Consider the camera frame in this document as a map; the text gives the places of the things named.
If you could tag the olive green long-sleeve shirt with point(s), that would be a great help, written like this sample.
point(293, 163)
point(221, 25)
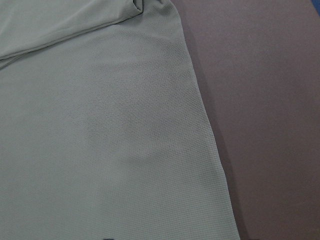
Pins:
point(103, 131)

